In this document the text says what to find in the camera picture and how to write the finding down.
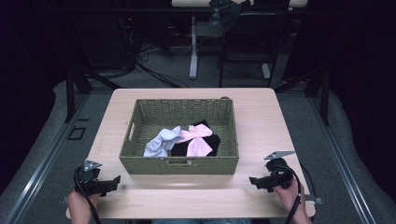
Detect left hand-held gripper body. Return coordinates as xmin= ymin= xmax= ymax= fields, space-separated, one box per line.
xmin=73 ymin=159 xmax=106 ymax=197

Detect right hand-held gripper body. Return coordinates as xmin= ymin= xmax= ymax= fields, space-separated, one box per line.
xmin=263 ymin=150 xmax=297 ymax=190

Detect black sock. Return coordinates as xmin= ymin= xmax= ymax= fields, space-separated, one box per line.
xmin=170 ymin=119 xmax=221 ymax=158

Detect light blue sock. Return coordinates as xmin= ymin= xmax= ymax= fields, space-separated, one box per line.
xmin=143 ymin=125 xmax=183 ymax=158

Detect pink sock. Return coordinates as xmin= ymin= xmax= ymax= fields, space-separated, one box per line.
xmin=176 ymin=123 xmax=214 ymax=145
xmin=186 ymin=136 xmax=214 ymax=158

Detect green woven basket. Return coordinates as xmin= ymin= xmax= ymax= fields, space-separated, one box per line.
xmin=119 ymin=98 xmax=240 ymax=175

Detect person's right hand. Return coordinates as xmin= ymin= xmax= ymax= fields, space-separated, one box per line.
xmin=273 ymin=177 xmax=305 ymax=217

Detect person's left hand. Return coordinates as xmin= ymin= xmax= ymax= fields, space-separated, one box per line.
xmin=67 ymin=189 xmax=101 ymax=218

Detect person's blue jeans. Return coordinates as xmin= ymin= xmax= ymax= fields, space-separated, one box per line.
xmin=151 ymin=217 xmax=254 ymax=224

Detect black metal stand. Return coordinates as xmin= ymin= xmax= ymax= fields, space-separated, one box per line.
xmin=64 ymin=63 xmax=123 ymax=124
xmin=274 ymin=65 xmax=332 ymax=127

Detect black chair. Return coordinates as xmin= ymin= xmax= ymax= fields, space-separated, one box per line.
xmin=217 ymin=10 xmax=293 ymax=89

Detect dark cloth bag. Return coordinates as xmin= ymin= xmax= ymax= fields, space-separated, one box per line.
xmin=207 ymin=0 xmax=252 ymax=32

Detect white desk top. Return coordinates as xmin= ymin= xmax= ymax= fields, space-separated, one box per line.
xmin=171 ymin=0 xmax=310 ymax=8

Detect grey metal table bracket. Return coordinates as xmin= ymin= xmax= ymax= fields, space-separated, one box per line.
xmin=303 ymin=193 xmax=325 ymax=206

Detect aluminium floor rail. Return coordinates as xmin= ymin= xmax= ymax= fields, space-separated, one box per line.
xmin=305 ymin=94 xmax=378 ymax=224
xmin=2 ymin=92 xmax=92 ymax=224

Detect bundle of floor cables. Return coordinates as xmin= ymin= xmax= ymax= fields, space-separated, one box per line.
xmin=120 ymin=15 xmax=191 ymax=89

